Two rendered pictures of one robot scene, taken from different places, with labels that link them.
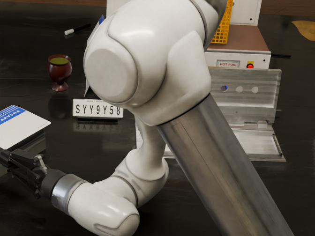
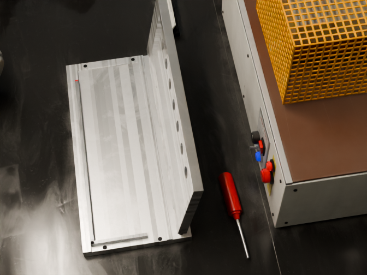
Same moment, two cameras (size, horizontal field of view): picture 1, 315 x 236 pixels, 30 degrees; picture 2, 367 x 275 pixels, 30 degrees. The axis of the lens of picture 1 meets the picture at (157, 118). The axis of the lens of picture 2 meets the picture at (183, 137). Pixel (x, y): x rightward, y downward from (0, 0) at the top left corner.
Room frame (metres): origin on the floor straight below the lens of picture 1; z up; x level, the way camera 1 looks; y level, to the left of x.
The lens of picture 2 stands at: (1.60, -0.86, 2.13)
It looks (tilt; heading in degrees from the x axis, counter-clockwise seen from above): 59 degrees down; 88
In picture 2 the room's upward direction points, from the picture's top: 2 degrees counter-clockwise
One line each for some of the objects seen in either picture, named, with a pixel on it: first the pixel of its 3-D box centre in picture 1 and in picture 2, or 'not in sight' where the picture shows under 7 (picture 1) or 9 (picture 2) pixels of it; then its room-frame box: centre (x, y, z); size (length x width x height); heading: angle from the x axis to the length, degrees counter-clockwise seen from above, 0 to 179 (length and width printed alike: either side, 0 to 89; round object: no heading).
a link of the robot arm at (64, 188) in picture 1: (70, 194); not in sight; (1.09, 0.19, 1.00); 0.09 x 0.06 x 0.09; 148
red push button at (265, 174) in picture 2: not in sight; (266, 175); (1.76, -0.29, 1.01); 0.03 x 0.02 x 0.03; 96
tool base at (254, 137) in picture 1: (207, 140); (124, 145); (1.49, -0.16, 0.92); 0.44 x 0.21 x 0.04; 96
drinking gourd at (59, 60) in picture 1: (59, 73); not in sight; (1.77, 0.35, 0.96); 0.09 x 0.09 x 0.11
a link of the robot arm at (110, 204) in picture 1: (109, 210); not in sight; (1.04, 0.09, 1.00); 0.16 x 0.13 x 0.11; 58
